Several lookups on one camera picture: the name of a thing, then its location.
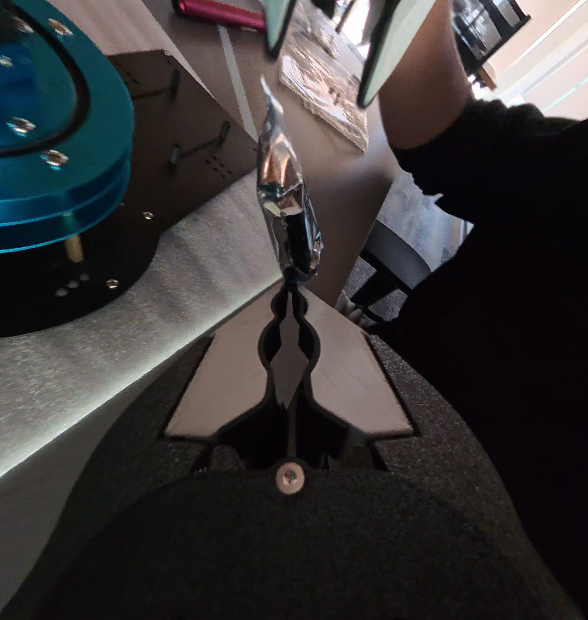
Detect clear bag with screws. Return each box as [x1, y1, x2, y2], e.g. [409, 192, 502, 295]
[278, 52, 370, 152]

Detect red electric screwdriver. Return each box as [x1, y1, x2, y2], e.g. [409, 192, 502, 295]
[172, 0, 268, 32]

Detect person's black clothing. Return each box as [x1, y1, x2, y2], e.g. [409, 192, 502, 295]
[362, 97, 588, 620]

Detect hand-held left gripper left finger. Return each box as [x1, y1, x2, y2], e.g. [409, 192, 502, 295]
[164, 285, 289, 439]

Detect white foam sheet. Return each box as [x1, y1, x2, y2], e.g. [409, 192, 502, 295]
[0, 170, 287, 490]

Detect black office chair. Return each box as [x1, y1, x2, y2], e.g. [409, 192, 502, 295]
[342, 218, 437, 323]

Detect silver foil bag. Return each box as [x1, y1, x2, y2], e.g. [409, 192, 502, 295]
[255, 75, 325, 287]

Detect person's grey pants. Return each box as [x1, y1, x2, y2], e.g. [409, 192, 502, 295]
[334, 290, 374, 326]

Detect black metal rack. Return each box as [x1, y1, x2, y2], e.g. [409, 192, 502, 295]
[451, 0, 533, 66]

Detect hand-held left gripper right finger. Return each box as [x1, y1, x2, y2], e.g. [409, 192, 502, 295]
[292, 285, 414, 438]

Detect person's right forearm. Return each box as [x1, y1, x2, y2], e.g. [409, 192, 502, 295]
[377, 0, 475, 152]

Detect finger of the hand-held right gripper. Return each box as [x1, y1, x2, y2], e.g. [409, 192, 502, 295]
[357, 0, 438, 108]
[264, 0, 298, 55]

